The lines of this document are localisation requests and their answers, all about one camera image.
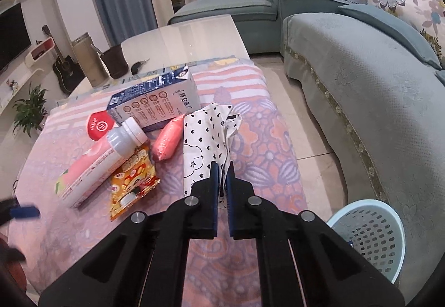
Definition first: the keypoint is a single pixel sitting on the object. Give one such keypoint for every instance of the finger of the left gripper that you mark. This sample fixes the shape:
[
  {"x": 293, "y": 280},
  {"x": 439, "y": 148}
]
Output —
[
  {"x": 10, "y": 255},
  {"x": 11, "y": 209}
]

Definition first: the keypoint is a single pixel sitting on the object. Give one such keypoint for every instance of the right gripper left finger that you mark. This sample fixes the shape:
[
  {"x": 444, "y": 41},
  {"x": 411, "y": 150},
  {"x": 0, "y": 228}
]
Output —
[{"x": 142, "y": 262}]

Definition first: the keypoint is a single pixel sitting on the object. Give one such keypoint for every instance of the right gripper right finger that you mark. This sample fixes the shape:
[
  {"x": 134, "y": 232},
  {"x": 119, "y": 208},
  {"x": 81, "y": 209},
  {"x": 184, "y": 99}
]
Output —
[{"x": 301, "y": 260}]

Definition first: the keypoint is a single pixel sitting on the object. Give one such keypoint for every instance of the pink yogurt bottle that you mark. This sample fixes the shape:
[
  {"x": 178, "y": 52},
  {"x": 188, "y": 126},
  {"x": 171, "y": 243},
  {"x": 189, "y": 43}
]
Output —
[{"x": 88, "y": 172}]

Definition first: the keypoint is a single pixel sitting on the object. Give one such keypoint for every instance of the orange snack packet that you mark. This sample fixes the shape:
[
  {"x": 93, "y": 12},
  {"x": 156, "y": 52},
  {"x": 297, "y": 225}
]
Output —
[{"x": 132, "y": 181}]

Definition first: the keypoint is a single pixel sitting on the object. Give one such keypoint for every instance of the pink foam packet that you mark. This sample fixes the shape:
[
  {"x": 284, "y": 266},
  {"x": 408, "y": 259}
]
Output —
[{"x": 168, "y": 139}]

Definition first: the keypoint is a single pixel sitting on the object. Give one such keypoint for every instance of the red paper cup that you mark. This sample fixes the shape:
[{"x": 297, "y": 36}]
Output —
[{"x": 99, "y": 124}]

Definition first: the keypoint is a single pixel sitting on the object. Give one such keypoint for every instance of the white heart pattern bag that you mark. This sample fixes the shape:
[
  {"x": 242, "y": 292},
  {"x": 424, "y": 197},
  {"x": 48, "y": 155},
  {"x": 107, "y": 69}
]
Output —
[{"x": 208, "y": 135}]

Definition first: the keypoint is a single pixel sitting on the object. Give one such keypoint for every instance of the blue milk carton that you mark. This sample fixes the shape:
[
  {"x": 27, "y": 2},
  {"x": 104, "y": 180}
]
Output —
[{"x": 157, "y": 100}]

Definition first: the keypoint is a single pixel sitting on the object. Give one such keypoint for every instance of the light blue laundry basket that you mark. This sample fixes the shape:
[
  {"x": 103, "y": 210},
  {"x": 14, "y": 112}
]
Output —
[{"x": 375, "y": 230}]

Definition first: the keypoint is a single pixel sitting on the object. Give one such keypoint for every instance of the green potted plant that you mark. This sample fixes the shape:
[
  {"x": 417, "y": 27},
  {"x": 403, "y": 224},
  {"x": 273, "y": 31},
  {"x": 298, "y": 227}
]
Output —
[{"x": 31, "y": 112}]

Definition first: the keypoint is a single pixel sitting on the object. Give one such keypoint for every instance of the white tv shelf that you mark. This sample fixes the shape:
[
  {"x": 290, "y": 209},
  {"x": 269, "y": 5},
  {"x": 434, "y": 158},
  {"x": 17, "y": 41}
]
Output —
[{"x": 39, "y": 60}]

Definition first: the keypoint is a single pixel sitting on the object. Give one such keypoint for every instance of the black acoustic guitar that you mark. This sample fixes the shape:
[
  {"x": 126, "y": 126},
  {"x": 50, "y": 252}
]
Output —
[{"x": 68, "y": 73}]

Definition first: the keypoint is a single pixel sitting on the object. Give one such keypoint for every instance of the black television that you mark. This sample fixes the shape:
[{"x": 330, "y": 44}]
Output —
[{"x": 14, "y": 37}]

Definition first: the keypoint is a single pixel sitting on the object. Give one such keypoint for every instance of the teal fabric sofa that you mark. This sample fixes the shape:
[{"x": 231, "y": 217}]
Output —
[{"x": 379, "y": 107}]

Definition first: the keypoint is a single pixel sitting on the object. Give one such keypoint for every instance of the gold thermos bottle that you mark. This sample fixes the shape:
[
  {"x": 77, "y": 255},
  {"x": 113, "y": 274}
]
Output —
[{"x": 89, "y": 60}]

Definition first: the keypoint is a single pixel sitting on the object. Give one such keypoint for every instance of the dark brown cup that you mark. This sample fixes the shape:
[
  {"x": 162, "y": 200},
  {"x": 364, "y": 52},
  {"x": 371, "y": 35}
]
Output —
[{"x": 115, "y": 62}]

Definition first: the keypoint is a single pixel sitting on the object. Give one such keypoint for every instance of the black car key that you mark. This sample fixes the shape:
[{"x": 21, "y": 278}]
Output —
[{"x": 135, "y": 68}]

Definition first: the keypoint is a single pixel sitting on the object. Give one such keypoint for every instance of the white air conditioner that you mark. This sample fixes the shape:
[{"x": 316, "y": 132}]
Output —
[{"x": 80, "y": 17}]

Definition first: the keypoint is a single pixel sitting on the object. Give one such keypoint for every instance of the white coffee table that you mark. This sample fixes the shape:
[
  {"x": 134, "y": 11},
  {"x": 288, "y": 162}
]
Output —
[{"x": 191, "y": 41}]

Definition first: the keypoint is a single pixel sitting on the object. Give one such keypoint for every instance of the teal seat cushion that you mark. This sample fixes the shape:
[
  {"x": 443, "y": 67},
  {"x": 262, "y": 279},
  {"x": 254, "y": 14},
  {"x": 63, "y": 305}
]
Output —
[{"x": 395, "y": 28}]

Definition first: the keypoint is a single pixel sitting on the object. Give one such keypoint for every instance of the floral sofa cushion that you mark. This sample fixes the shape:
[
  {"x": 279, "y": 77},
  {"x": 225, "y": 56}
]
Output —
[{"x": 425, "y": 16}]

